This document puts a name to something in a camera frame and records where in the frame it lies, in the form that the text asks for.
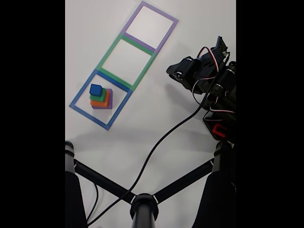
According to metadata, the small blue cube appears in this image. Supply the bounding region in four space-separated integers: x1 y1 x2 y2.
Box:
89 84 104 96

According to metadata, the large purple cube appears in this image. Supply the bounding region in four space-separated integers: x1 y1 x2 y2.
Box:
91 89 113 109

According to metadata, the purple square frame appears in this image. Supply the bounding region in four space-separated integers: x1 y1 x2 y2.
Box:
121 0 179 53

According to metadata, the thick black camera cable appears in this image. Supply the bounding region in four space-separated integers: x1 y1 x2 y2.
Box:
87 63 226 226

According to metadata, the blue square frame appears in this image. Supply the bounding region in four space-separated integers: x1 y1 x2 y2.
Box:
68 68 133 131

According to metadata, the green square frame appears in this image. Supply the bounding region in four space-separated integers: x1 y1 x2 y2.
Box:
96 33 157 92

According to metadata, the red table clamp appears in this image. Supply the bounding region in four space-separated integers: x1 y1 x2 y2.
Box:
212 123 229 139

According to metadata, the orange cube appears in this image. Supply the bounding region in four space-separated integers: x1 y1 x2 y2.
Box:
90 91 111 107

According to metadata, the red white servo wire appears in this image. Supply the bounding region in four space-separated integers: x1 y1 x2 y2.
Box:
191 46 225 105
203 105 237 122

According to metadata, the thin black cable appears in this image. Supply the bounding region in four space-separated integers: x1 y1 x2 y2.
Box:
85 184 99 221

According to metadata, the black tripod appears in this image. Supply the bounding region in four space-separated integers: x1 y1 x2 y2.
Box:
65 140 237 228

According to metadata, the green cube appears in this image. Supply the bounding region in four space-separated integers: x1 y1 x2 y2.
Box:
89 87 107 102

